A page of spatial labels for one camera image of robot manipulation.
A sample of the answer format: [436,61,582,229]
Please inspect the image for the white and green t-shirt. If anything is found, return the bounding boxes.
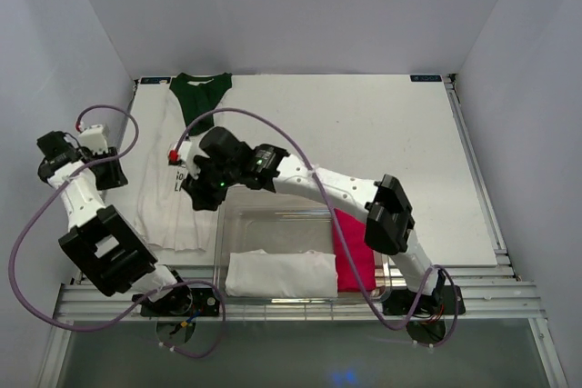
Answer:
[134,73,232,253]

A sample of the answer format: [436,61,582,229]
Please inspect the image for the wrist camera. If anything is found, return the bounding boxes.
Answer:
[77,124,109,155]
[168,140,200,179]

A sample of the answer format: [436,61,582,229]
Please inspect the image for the blue corner label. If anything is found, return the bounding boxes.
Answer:
[139,76,172,85]
[410,75,442,83]

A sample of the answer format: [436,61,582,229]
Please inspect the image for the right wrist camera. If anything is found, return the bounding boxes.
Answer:
[168,140,200,179]

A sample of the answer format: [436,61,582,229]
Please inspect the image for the blue corner label left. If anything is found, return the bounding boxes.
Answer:
[139,76,172,85]

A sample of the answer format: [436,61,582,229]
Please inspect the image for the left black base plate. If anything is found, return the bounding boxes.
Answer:
[140,287,220,318]

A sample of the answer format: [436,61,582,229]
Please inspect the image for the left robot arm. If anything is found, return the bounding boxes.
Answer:
[36,131,193,315]

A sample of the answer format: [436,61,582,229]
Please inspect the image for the blue corner label right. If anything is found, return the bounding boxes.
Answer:
[410,75,442,83]

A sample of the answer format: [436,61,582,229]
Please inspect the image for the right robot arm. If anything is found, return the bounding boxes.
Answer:
[168,126,445,313]

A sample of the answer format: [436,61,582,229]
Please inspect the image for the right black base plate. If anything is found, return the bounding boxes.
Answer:
[382,285,466,316]

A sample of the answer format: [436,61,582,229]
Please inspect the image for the rolled pink t-shirt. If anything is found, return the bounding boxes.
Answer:
[330,208,378,293]

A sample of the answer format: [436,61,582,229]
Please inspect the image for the aluminium frame rails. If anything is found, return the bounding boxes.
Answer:
[55,74,568,387]

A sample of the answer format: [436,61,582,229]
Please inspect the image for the clear plastic bin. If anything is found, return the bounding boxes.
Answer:
[213,186,365,304]

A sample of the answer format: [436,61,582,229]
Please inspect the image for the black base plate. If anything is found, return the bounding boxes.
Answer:
[382,285,466,316]
[140,287,220,318]

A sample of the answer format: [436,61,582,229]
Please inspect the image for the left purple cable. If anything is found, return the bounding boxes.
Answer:
[8,104,227,359]

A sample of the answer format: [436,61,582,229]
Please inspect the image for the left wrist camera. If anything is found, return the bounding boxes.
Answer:
[77,124,109,155]

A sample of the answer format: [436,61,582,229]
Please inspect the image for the rolled white t-shirt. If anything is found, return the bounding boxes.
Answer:
[225,250,338,299]

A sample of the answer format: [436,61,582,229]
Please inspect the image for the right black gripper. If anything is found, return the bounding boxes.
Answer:
[182,155,239,212]

